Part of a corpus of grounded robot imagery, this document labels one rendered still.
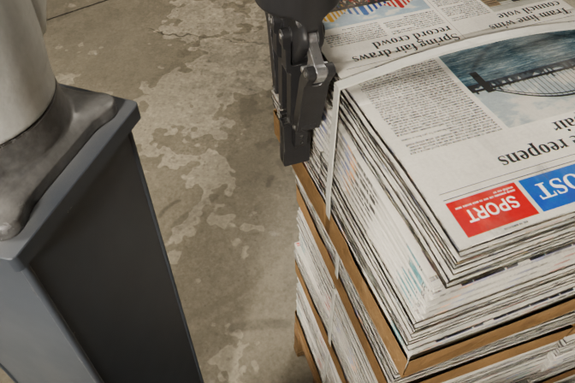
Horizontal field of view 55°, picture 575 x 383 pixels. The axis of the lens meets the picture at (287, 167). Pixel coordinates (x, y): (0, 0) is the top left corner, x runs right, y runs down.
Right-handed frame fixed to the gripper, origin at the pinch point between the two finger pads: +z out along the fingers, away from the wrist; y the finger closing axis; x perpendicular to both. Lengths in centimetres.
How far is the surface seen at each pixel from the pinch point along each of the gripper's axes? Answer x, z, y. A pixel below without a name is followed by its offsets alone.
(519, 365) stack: -30, 41, -19
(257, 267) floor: -5, 96, 45
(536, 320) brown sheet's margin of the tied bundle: -18.1, 10.5, -23.1
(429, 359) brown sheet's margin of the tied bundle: -5.5, 9.8, -23.4
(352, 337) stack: -7.2, 38.5, -7.2
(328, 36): -4.3, -10.2, 2.5
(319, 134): -2.5, -0.2, -0.7
